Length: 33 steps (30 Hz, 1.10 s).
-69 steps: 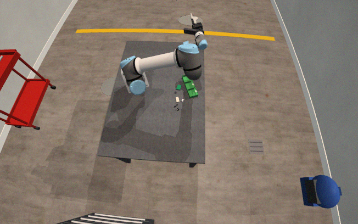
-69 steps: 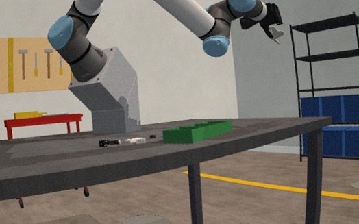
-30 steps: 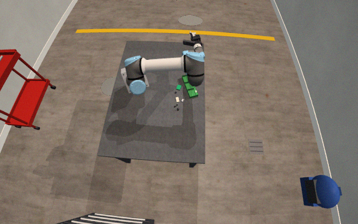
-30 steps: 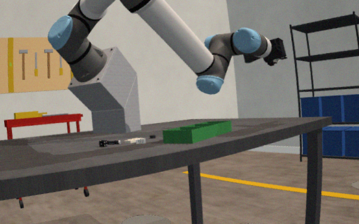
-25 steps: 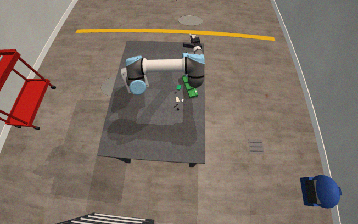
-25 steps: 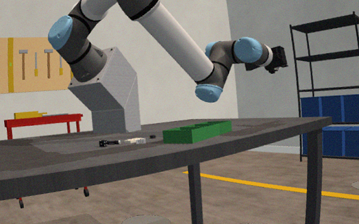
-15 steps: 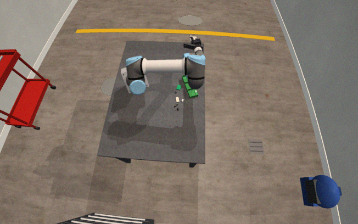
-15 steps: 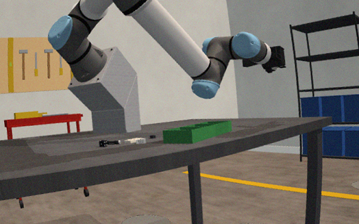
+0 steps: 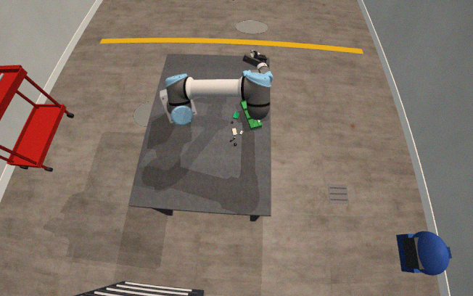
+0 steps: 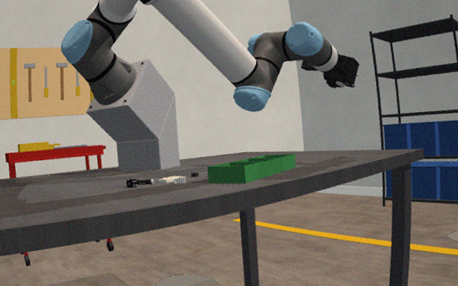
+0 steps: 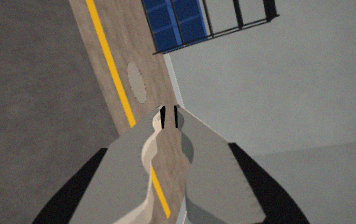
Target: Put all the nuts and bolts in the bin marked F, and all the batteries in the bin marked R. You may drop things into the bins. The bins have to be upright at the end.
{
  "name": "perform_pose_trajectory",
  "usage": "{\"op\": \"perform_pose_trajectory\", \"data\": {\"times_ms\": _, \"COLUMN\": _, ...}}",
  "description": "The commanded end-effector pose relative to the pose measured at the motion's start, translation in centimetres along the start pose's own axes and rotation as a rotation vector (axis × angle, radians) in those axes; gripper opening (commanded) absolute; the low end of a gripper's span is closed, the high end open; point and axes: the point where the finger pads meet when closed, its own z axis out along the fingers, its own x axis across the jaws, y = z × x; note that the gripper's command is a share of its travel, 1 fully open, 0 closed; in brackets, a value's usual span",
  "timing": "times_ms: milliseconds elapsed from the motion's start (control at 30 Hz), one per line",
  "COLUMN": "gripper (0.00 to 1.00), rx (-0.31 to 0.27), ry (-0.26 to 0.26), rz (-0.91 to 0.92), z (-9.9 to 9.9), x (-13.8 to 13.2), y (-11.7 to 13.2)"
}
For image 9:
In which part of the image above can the green three-compartment bin rack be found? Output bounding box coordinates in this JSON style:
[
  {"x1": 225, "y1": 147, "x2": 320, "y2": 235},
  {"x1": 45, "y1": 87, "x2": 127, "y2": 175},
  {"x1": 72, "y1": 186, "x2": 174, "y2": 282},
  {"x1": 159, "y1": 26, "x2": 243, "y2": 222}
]
[{"x1": 240, "y1": 100, "x2": 262, "y2": 130}]

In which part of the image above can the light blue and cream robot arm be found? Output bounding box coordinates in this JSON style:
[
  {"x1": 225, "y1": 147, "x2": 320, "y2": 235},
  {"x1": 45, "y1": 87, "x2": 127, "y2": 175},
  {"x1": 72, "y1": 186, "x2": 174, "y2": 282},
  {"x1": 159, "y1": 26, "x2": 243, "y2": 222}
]
[{"x1": 165, "y1": 62, "x2": 273, "y2": 126}]

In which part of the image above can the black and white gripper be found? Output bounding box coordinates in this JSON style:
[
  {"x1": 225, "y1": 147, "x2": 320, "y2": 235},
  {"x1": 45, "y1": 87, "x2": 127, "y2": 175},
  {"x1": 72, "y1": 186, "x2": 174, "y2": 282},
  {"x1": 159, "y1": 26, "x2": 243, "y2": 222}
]
[{"x1": 250, "y1": 50, "x2": 267, "y2": 67}]

